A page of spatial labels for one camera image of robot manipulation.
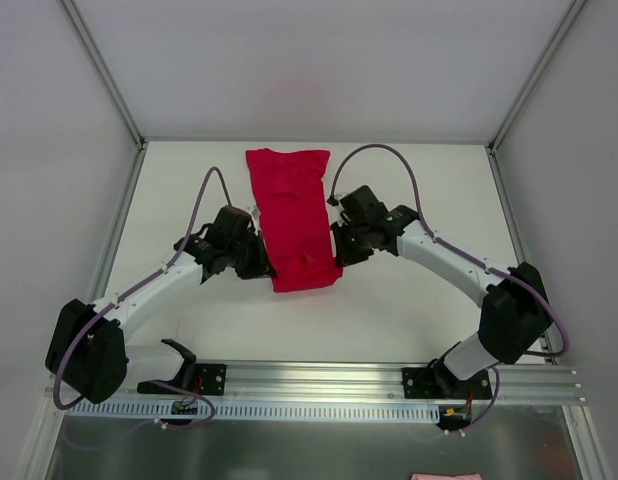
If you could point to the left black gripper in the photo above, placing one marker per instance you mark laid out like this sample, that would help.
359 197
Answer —
262 255

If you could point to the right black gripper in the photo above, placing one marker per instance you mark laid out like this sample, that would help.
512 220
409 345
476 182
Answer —
342 245

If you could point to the red t-shirt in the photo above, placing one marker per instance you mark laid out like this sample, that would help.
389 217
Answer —
289 193

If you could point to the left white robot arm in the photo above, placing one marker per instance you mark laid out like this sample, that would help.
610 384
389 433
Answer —
90 349

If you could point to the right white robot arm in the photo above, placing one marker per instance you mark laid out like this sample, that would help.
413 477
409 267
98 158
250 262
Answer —
512 306

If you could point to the pink folded cloth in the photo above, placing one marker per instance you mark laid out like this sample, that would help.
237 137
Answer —
427 476

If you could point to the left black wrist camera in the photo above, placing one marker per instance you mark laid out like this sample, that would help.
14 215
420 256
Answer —
232 226

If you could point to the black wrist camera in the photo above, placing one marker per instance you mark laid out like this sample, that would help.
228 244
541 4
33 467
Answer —
232 226
359 206

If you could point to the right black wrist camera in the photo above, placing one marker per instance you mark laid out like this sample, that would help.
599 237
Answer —
359 206

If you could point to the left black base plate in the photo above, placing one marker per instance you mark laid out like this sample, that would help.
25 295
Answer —
207 379

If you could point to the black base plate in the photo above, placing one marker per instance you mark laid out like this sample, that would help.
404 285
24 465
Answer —
207 379
436 383

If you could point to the aluminium front rail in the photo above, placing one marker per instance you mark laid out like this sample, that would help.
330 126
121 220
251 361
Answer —
358 382

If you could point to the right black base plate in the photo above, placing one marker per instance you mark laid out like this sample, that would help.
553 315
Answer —
436 383

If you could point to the slotted cable duct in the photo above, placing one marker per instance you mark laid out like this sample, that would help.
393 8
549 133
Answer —
223 409

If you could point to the left aluminium frame post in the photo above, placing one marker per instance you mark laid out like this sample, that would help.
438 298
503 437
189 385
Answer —
94 56

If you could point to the aluminium frame post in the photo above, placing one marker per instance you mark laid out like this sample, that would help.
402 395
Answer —
94 56
555 41

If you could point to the right aluminium frame post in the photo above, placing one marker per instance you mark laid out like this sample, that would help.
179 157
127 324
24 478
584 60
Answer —
555 41

